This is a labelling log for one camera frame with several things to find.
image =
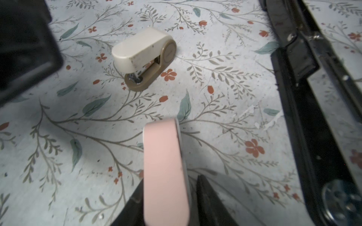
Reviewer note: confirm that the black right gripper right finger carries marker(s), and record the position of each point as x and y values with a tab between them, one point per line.
211	210

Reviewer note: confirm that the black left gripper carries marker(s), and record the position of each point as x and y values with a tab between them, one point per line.
29	51

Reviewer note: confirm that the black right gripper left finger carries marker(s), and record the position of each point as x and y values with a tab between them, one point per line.
132	213

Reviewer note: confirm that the black long stapler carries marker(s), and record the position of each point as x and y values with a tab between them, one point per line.
318	68

